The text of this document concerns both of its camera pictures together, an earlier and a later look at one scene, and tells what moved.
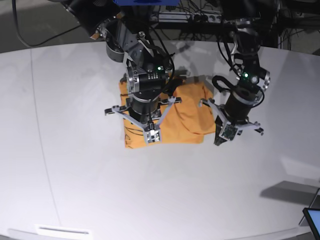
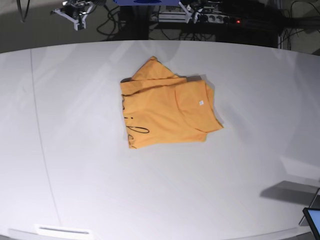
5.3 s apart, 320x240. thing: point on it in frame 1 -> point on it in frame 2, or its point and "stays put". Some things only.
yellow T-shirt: [188, 121] stays put
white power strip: [203, 16] stays put
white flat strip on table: [61, 229] stays put
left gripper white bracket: [152, 134] -> [75, 22]
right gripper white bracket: [229, 130] -> [188, 15]
